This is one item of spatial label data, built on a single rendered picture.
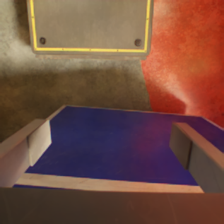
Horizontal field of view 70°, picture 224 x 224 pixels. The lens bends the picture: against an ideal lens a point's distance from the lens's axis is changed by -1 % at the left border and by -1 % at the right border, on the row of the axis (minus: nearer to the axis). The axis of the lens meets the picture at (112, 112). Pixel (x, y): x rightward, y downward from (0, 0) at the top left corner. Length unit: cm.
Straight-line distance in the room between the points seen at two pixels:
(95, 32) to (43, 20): 30
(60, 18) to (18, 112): 89
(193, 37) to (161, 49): 25
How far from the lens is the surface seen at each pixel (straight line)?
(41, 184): 49
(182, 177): 57
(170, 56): 139
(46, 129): 16
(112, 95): 134
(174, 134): 16
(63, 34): 105
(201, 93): 151
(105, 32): 101
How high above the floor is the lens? 132
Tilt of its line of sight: 74 degrees down
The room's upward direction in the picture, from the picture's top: 177 degrees counter-clockwise
